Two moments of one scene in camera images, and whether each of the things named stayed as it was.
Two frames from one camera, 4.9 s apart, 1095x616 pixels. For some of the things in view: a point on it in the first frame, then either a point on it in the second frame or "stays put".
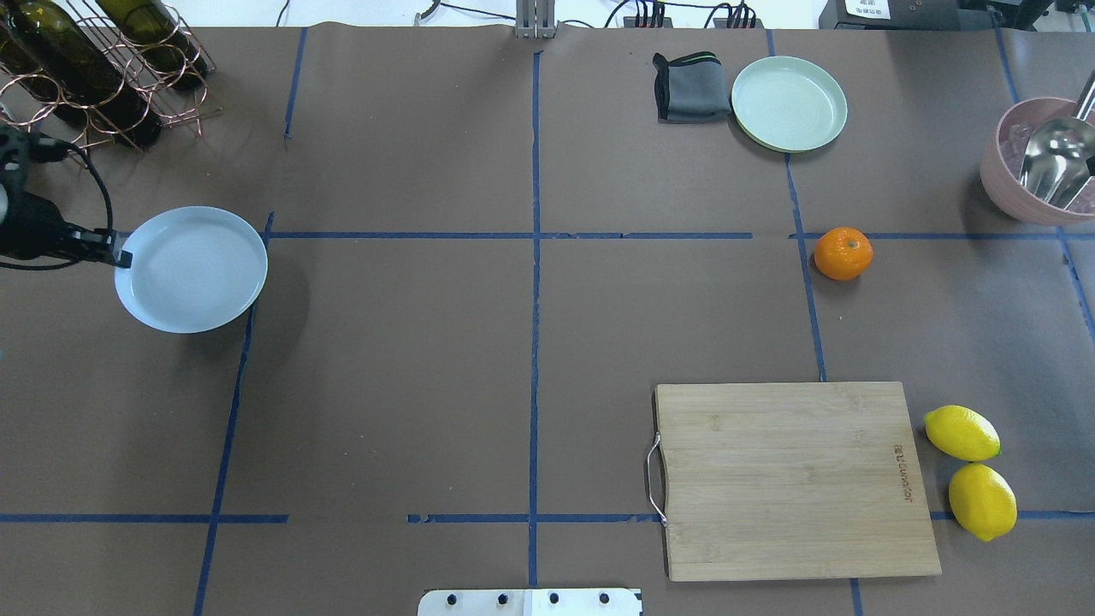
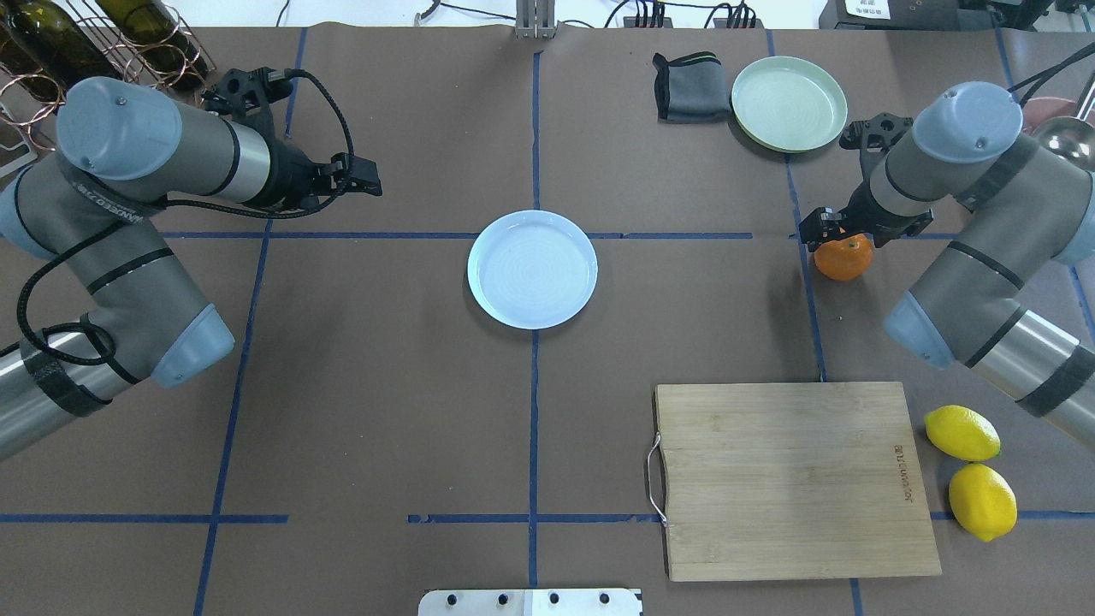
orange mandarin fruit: [843, 253] stays put
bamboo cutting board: [797, 481] stays put
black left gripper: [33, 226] to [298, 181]
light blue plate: [193, 269] to [532, 269]
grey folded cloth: [690, 88] stays put
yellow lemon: [982, 500] stays put
